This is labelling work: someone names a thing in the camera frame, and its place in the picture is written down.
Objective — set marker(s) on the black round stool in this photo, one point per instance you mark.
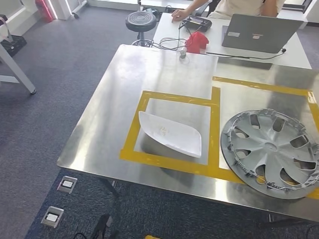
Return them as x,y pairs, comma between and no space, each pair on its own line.
140,20

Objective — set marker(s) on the white desk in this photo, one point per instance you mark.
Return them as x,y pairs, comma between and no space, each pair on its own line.
167,31

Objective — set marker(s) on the silver wheel hubcap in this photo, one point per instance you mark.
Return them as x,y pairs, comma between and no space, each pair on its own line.
270,148

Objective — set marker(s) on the small metal cylinder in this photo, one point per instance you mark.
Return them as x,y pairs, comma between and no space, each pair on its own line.
183,53

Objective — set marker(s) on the steel workbench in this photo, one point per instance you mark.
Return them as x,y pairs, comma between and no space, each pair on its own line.
112,109

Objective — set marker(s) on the red cloth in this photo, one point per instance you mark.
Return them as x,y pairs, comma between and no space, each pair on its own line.
197,42

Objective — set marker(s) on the black handheld controller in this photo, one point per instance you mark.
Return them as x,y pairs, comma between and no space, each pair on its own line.
197,23

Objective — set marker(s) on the person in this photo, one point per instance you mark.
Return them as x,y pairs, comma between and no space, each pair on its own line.
181,14

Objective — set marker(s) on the dark grey laptop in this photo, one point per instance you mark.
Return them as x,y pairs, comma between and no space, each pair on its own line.
260,34

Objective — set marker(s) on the yellow tape rectangle outline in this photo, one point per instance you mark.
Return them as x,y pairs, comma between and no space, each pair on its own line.
135,125

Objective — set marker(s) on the black floor box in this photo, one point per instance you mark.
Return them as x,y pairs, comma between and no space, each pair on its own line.
15,43

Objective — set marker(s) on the metal floor socket plate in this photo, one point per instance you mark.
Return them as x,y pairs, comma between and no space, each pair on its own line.
67,184
52,217

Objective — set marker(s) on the white plastic cover part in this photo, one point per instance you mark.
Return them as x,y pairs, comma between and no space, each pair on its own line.
171,135

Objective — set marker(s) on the white table frame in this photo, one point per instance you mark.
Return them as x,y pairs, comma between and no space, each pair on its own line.
17,71

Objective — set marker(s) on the yellow floor tape square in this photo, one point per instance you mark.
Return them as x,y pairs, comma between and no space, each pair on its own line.
152,237

